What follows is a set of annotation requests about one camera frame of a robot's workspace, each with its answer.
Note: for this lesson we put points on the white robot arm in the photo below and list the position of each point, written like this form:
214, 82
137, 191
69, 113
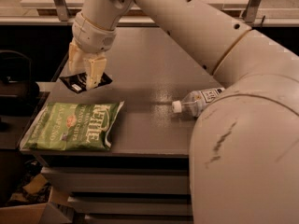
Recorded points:
244, 151

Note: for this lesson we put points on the black rxbar chocolate bar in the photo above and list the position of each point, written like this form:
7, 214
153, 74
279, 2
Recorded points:
78, 82

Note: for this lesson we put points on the green jalapeno chip bag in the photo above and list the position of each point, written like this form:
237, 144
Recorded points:
65, 126

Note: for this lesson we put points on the grey drawer cabinet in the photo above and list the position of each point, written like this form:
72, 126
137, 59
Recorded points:
144, 177

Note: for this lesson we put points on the left metal railing post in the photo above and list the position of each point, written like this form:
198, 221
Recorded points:
62, 10

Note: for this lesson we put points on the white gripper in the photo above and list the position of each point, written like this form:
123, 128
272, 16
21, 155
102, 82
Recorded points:
91, 36

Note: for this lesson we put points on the metal railing post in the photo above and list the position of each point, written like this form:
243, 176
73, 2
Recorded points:
62, 10
249, 15

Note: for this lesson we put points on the right metal railing post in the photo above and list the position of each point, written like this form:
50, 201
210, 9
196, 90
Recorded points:
249, 15

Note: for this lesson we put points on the cardboard box lower left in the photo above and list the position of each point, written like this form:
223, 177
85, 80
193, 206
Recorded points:
55, 211

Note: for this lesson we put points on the clear plastic water bottle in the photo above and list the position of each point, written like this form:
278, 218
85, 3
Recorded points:
196, 101

